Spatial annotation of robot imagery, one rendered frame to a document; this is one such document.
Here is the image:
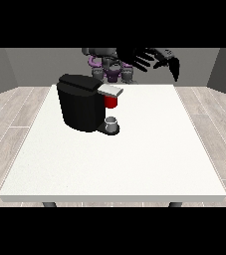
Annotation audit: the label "pale grey machine lid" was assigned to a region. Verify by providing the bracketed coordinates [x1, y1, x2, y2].
[97, 83, 124, 99]

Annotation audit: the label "red pod holder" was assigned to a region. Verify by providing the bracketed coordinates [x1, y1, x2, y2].
[104, 94, 118, 110]

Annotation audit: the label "grey robot trunk purple rings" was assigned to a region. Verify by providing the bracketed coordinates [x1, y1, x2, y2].
[81, 48, 139, 85]

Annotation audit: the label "black coffee machine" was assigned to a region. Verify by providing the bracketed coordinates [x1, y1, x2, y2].
[56, 73, 121, 136]

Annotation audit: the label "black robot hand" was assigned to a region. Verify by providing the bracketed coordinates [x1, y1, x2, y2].
[152, 54, 181, 83]
[115, 48, 165, 73]

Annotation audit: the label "small grey cup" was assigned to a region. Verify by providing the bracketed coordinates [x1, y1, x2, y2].
[104, 116, 119, 133]

